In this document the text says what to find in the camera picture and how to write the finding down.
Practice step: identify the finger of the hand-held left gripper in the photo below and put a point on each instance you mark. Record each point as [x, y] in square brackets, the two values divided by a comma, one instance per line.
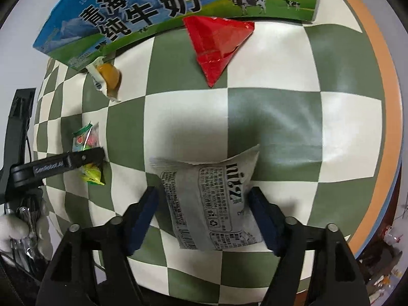
[86, 156]
[22, 108]

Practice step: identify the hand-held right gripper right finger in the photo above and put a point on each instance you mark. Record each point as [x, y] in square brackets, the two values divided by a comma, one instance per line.
[264, 216]

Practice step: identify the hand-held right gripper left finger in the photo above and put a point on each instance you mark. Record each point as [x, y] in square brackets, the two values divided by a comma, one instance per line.
[146, 216]

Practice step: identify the green candy packet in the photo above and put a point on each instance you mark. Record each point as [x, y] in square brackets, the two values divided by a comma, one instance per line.
[84, 140]

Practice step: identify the grey white snack packet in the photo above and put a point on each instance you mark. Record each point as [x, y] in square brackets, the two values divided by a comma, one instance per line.
[207, 197]

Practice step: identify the person's left hand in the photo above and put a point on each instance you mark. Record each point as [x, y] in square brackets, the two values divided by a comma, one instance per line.
[12, 229]

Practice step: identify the small clear snack packet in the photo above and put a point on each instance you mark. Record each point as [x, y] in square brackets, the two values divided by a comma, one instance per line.
[110, 76]

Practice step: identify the green white checkered blanket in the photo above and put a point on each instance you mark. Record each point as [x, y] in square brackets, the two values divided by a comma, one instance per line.
[287, 118]

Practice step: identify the red triangular snack packet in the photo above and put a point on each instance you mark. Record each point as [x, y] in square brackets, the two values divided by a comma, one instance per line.
[213, 44]

